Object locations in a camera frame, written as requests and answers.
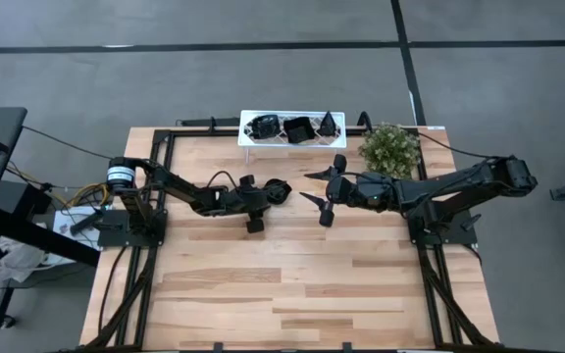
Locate white lattice shelf rack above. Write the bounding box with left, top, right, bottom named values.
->
left=237, top=109, right=348, bottom=167

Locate small green potted plant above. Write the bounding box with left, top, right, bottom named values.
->
left=358, top=122, right=422, bottom=181

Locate white paper sheet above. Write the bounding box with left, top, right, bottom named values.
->
left=52, top=205, right=101, bottom=251

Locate black teardrop mini plate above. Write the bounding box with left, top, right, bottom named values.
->
left=318, top=111, right=338, bottom=137

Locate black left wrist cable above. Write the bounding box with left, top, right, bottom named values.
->
left=206, top=170, right=239, bottom=190

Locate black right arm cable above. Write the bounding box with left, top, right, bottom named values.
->
left=417, top=131, right=497, bottom=161

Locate black clamp bar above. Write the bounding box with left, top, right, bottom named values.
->
left=177, top=116, right=240, bottom=129

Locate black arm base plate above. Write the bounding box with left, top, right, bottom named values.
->
left=96, top=210, right=169, bottom=249
left=406, top=205, right=480, bottom=247

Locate white plastic bag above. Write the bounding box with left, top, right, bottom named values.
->
left=0, top=236, right=76, bottom=286

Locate black square mini plate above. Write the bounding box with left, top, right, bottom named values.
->
left=282, top=116, right=317, bottom=145

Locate yellow floor cable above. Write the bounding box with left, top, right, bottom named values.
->
left=49, top=182, right=112, bottom=210

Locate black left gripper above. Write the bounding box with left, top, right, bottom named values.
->
left=201, top=174, right=280, bottom=234

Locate black metal table frame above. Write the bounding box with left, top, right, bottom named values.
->
left=83, top=126, right=499, bottom=352

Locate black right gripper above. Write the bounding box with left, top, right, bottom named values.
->
left=298, top=153, right=399, bottom=228

